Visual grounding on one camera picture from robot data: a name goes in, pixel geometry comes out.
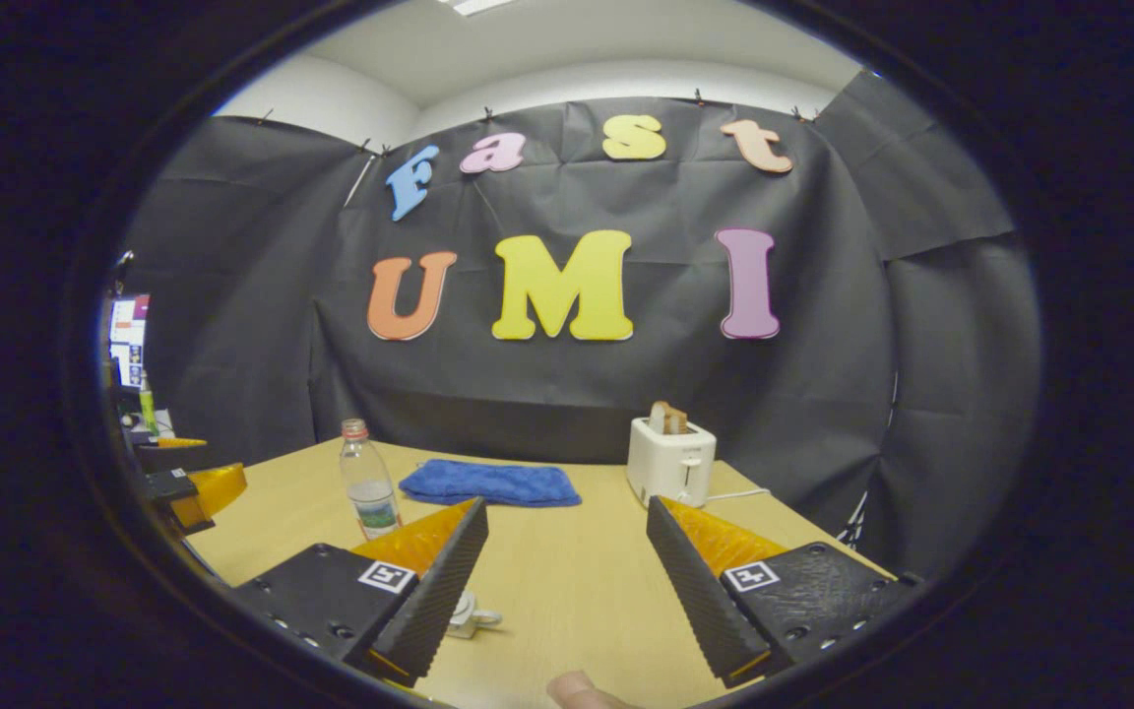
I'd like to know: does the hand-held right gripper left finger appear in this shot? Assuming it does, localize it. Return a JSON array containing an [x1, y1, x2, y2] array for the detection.
[[232, 496, 490, 688]]

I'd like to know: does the black backdrop cloth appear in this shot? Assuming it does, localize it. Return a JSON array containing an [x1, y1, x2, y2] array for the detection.
[[114, 69, 1042, 582]]

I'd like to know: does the blue towel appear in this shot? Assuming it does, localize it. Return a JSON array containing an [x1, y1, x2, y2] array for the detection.
[[398, 458, 584, 509]]

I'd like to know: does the white ceramic teacup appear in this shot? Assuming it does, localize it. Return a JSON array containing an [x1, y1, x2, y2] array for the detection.
[[443, 591, 505, 640]]

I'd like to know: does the computer monitor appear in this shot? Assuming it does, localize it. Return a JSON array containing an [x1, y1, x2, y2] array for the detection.
[[108, 292, 152, 389]]

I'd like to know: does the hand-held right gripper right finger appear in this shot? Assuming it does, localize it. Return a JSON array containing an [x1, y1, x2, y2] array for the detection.
[[646, 495, 924, 689]]

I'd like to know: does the white toaster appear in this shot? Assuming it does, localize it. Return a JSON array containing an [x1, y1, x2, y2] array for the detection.
[[625, 416, 719, 509]]

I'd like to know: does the clear plastic water bottle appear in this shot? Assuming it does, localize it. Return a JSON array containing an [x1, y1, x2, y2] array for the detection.
[[339, 419, 404, 542]]

